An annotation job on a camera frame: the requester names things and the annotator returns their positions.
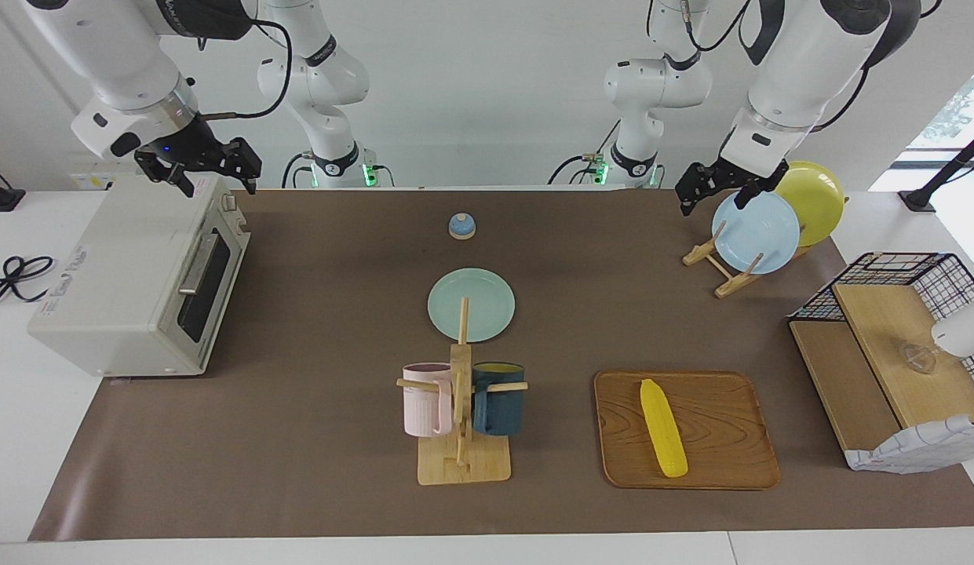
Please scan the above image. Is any glass oven door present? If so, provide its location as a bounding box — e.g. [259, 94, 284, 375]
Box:
[159, 206, 252, 374]

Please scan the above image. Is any mint green plate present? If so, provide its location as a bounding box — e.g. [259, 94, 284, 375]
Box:
[427, 268, 516, 344]

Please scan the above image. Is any yellow corn cob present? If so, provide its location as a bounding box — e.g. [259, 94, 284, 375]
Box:
[640, 378, 689, 478]

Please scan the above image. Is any white toaster oven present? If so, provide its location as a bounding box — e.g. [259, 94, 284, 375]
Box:
[27, 174, 252, 377]

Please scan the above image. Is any light blue plate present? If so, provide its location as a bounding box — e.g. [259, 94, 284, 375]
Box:
[712, 189, 801, 275]

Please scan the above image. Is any yellow plate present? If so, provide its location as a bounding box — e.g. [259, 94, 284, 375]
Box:
[769, 161, 845, 247]

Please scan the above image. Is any wooden plate rack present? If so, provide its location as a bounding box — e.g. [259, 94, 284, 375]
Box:
[682, 196, 848, 299]

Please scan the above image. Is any black table clamp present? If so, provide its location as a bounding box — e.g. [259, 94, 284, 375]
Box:
[0, 162, 26, 213]

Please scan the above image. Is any wooden shelf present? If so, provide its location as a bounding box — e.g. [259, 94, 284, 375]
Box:
[789, 282, 974, 472]

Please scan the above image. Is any wooden serving tray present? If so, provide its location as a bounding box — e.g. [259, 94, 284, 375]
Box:
[594, 370, 781, 491]

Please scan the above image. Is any clear glass cup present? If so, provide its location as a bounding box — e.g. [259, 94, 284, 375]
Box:
[899, 341, 939, 375]

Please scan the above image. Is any white rounded device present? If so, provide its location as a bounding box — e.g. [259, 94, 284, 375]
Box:
[931, 293, 974, 359]

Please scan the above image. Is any brown table mat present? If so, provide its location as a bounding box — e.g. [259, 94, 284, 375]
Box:
[27, 188, 974, 542]

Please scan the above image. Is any dark blue mug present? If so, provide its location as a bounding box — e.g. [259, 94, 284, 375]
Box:
[472, 361, 526, 437]

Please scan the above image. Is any pink mug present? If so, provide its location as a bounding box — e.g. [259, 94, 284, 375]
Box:
[402, 362, 454, 438]

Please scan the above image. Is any white checked cloth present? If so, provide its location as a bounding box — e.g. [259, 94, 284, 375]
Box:
[844, 414, 974, 474]

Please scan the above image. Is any wooden mug rack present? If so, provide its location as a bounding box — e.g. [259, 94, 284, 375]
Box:
[396, 296, 529, 486]

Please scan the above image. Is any white wall socket box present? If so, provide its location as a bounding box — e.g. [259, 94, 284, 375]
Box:
[69, 161, 142, 191]

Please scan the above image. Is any black wire basket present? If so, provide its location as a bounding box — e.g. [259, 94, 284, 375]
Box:
[786, 251, 974, 393]

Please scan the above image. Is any black coiled cable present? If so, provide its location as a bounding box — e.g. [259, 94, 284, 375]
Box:
[0, 255, 56, 307]

